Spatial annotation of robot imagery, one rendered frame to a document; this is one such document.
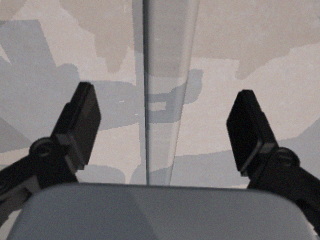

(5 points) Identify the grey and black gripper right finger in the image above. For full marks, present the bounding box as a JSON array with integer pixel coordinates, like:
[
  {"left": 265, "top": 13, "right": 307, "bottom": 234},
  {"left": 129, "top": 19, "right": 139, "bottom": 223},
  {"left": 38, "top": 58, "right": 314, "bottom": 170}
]
[{"left": 226, "top": 89, "right": 320, "bottom": 237}]

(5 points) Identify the grey rectangular bar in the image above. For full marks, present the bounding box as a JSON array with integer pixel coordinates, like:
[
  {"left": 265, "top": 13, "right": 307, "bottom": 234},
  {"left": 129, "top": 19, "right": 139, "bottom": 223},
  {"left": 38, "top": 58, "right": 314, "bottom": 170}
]
[{"left": 142, "top": 0, "right": 200, "bottom": 185}]

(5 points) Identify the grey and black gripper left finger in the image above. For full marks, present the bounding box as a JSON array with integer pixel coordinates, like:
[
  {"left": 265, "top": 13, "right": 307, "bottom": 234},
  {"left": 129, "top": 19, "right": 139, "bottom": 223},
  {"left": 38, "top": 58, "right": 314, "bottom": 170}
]
[{"left": 0, "top": 82, "right": 101, "bottom": 228}]

